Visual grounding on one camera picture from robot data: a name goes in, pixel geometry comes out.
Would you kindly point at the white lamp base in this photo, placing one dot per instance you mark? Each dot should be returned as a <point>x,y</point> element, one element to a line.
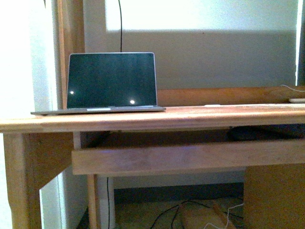
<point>297,100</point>

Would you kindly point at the white round sticker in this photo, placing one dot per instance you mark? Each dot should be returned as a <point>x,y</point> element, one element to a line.
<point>212,105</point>

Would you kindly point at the grey open laptop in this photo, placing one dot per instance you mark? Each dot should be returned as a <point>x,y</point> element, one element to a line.
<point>115,82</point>

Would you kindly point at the wooden desk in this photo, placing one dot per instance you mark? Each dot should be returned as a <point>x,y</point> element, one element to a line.
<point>38,148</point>

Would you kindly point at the wooden keyboard tray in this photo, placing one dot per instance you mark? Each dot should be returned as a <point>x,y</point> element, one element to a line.
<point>167,160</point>

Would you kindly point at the dark grey computer mouse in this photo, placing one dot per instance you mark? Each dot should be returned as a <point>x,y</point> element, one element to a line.
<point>248,133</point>

